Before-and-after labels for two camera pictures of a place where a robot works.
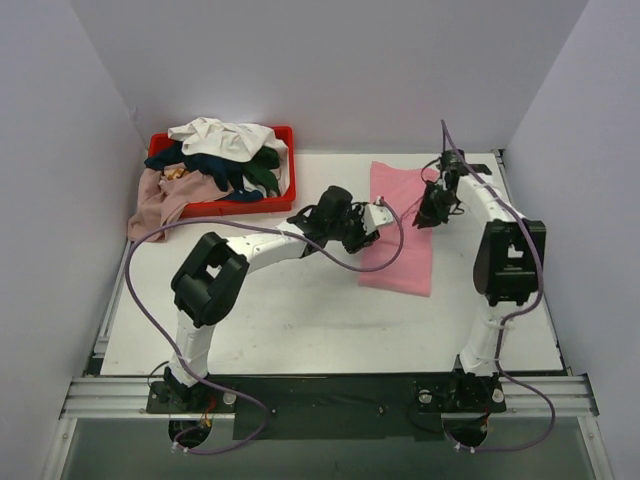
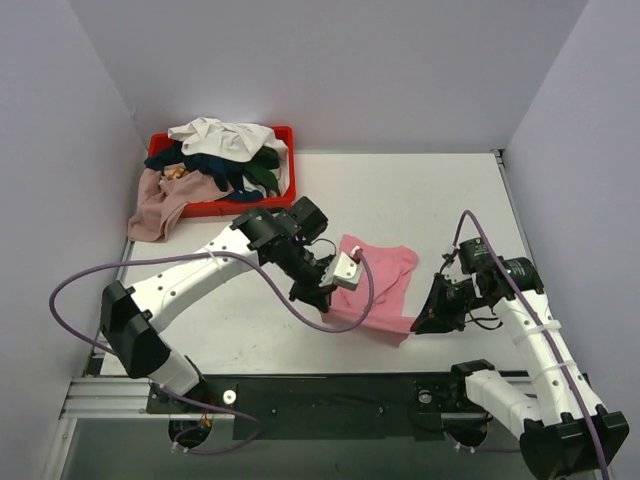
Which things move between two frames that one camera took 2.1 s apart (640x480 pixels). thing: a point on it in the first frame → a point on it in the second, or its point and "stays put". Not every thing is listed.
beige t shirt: [160, 203] stays put
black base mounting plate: [337, 408] stays put
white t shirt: [236, 141] stays put
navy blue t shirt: [231, 173] stays put
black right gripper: [432, 203] → [451, 302]
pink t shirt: [412, 272] → [393, 271]
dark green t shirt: [260, 169] stays put
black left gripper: [360, 232] → [314, 285]
